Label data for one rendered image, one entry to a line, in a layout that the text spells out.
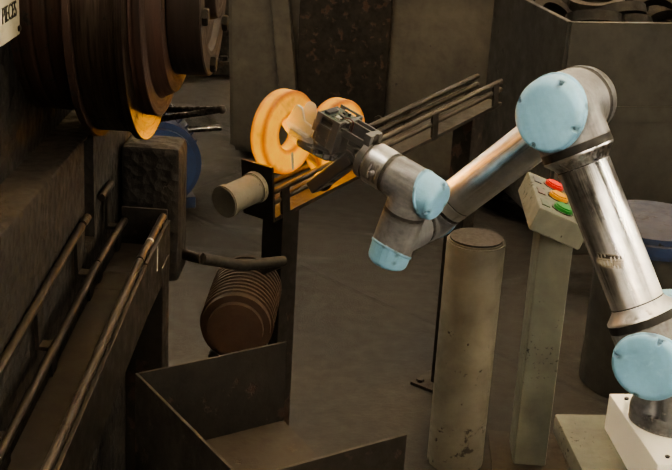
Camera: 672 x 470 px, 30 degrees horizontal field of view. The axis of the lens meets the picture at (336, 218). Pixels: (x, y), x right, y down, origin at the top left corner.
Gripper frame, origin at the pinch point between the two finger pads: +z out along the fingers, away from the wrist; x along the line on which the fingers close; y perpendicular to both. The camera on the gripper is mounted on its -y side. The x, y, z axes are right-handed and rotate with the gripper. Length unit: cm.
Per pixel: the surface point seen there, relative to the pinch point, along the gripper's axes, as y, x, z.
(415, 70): -61, -192, 84
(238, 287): -22.0, 20.4, -13.7
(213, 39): 28, 40, -12
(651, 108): -31, -182, -4
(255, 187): -8.6, 11.0, -5.1
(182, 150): 1.5, 29.3, -1.9
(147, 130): 16, 52, -14
